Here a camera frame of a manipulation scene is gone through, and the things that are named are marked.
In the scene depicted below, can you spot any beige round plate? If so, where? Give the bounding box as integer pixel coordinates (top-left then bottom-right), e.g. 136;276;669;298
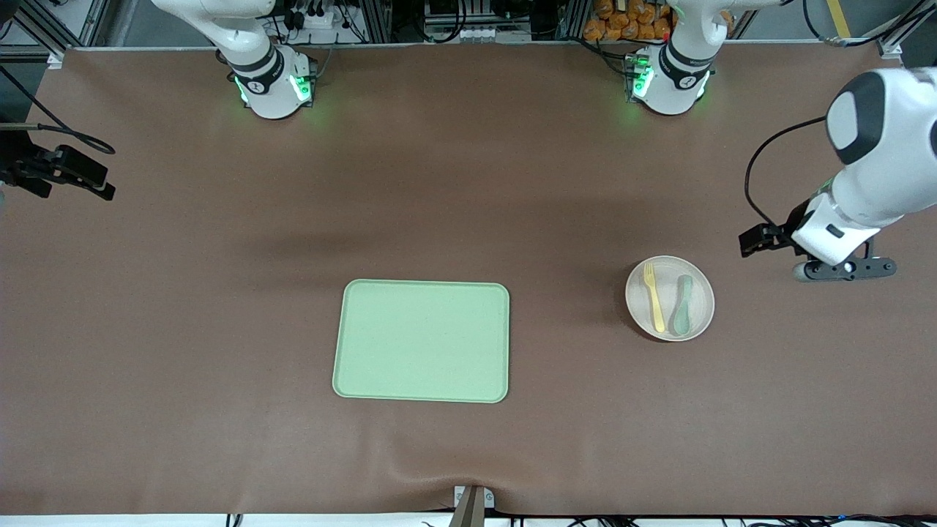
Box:
625;255;715;343

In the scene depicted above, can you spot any yellow plastic fork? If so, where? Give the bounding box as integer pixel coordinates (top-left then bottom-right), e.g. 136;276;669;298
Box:
643;262;666;334

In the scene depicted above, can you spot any pale green plastic spoon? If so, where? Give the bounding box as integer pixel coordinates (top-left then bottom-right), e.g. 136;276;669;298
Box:
672;274;695;337

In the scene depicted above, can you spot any white power strip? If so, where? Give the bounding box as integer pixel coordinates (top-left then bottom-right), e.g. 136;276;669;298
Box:
282;6;345;31

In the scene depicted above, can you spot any light green rectangular tray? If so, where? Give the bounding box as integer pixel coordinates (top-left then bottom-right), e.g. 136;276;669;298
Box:
332;279;510;404

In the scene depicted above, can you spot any black equipment rack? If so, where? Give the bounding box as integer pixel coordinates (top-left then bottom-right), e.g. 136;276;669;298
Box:
351;0;586;45

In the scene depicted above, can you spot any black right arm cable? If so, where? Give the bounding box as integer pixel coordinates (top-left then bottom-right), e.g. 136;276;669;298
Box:
0;66;116;156

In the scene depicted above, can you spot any aluminium frame strut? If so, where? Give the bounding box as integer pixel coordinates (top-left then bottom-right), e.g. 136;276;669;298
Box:
875;0;937;61
0;40;68;69

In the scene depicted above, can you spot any black floor cable bundle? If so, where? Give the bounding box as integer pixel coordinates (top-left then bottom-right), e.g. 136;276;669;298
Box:
564;515;937;527

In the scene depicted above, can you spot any white table edge bracket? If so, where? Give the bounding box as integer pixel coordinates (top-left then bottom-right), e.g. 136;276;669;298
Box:
453;485;496;510

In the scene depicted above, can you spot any tan camera mount post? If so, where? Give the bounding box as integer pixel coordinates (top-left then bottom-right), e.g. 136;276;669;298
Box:
448;487;486;527

